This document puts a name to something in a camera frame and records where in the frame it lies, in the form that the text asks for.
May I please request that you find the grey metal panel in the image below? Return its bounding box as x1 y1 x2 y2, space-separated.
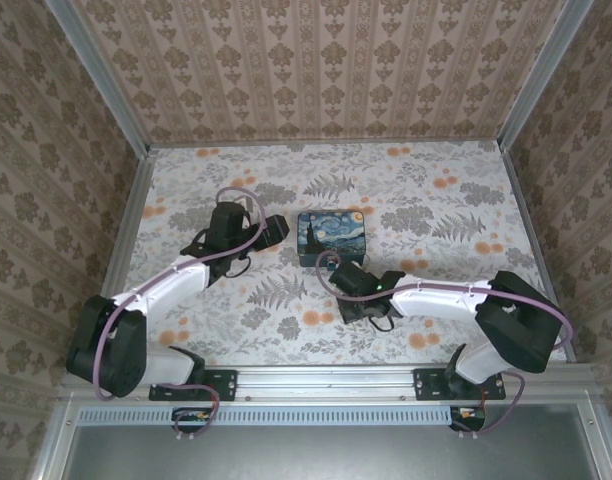
60 427 605 480

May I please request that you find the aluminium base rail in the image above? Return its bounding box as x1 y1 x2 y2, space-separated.
60 363 603 403

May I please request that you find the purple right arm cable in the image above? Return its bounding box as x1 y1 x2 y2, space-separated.
317 251 575 441

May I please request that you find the aluminium side rail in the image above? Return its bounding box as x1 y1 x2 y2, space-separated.
500 142 583 364
99 147 160 301

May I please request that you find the aluminium frame post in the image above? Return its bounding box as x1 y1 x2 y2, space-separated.
49 0 153 154
498 0 585 151

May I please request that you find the grey slotted cable duct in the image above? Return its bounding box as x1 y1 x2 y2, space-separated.
78 405 463 425

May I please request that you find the starry night print tin box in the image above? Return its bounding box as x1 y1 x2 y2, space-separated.
296 209 367 269

